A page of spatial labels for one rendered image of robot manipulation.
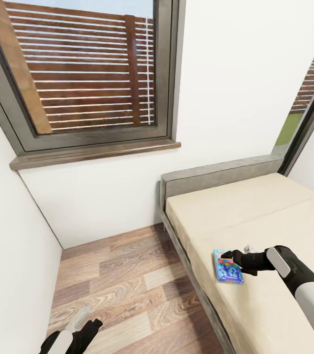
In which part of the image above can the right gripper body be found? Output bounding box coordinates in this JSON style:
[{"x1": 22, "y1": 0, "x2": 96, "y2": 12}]
[{"x1": 232, "y1": 249, "x2": 261, "y2": 276}]

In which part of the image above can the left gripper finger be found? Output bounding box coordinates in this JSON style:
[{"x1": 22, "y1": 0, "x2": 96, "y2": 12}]
[{"x1": 93, "y1": 319, "x2": 103, "y2": 330}]

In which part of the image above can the board game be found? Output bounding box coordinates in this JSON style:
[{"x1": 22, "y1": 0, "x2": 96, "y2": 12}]
[{"x1": 213, "y1": 249, "x2": 244, "y2": 285}]

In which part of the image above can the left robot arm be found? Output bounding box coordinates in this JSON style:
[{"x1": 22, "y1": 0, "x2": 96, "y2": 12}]
[{"x1": 39, "y1": 307, "x2": 103, "y2": 354}]

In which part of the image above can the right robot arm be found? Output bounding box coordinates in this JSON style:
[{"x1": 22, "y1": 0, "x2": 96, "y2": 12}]
[{"x1": 221, "y1": 244, "x2": 314, "y2": 330}]

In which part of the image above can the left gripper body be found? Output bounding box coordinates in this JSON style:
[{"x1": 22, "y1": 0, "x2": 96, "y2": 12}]
[{"x1": 73, "y1": 320, "x2": 98, "y2": 354}]

